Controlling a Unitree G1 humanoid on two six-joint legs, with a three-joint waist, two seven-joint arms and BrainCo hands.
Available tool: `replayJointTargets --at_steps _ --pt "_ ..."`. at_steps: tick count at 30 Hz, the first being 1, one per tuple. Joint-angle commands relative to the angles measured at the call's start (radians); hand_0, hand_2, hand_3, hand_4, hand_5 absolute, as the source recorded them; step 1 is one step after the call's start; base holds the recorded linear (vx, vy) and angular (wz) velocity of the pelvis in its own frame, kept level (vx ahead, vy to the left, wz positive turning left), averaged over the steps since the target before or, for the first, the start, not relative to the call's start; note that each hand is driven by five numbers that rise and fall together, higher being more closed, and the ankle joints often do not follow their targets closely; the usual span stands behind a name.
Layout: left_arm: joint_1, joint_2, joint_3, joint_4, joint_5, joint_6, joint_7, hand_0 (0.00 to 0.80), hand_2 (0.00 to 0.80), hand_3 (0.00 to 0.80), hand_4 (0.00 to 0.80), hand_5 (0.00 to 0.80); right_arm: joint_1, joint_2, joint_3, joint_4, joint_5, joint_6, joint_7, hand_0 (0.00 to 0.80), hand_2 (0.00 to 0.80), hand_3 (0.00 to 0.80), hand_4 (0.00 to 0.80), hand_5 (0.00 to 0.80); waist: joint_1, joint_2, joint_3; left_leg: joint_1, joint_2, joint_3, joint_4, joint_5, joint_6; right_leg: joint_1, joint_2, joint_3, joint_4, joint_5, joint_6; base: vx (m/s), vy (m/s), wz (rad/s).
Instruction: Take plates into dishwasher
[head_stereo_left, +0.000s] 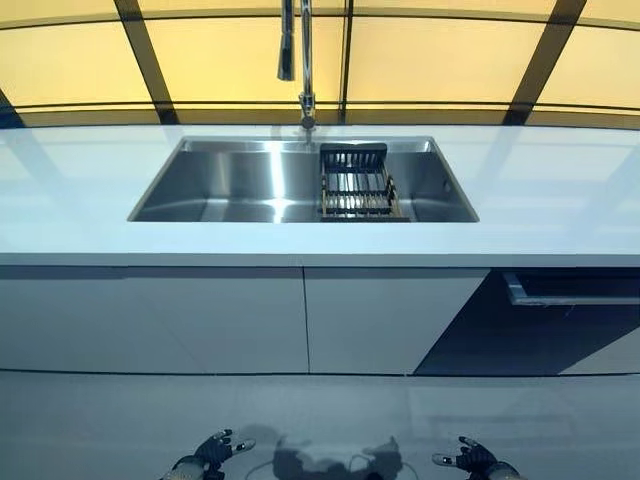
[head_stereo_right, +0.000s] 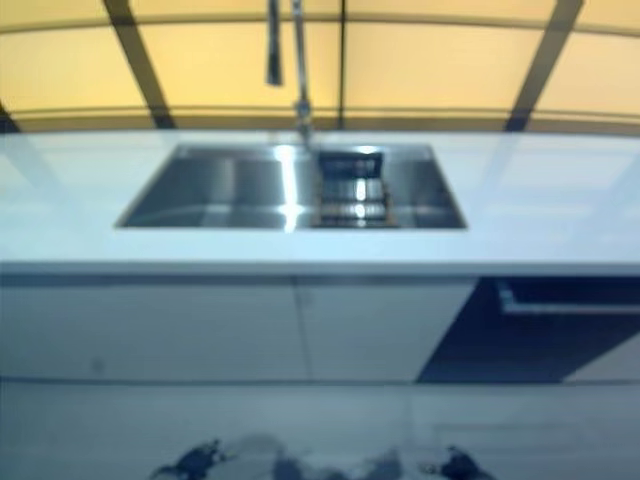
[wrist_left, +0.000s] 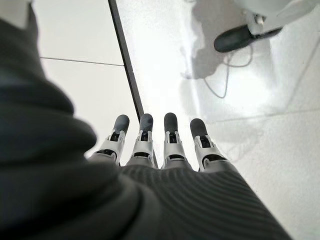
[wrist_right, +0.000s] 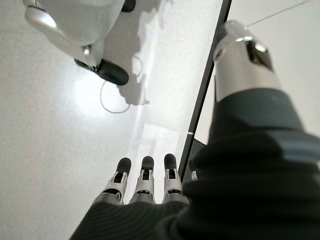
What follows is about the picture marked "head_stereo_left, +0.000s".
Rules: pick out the black dishwasher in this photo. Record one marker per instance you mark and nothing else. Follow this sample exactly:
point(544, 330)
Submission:
point(525, 335)

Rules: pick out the white cabinet door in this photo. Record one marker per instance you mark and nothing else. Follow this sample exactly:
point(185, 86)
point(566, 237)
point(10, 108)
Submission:
point(240, 325)
point(385, 325)
point(75, 325)

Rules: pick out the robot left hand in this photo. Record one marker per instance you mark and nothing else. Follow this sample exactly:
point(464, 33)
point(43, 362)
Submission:
point(217, 450)

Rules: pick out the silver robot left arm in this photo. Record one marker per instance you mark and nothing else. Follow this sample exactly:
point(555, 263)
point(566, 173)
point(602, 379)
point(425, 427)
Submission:
point(187, 470)

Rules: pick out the chrome gooseneck faucet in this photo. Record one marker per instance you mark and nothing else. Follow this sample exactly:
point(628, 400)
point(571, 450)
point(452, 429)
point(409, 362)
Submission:
point(306, 65)

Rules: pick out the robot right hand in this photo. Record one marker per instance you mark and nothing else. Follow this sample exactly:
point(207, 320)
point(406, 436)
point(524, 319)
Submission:
point(475, 457)

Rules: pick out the yellow window with dark frame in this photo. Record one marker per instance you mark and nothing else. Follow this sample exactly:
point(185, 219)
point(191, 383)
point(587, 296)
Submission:
point(175, 60)

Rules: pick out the black sink drying rack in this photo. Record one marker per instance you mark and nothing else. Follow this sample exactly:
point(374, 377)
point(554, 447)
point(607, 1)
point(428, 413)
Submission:
point(362, 185)

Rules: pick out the stainless steel sink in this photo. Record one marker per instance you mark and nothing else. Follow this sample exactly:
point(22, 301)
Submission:
point(225, 185)

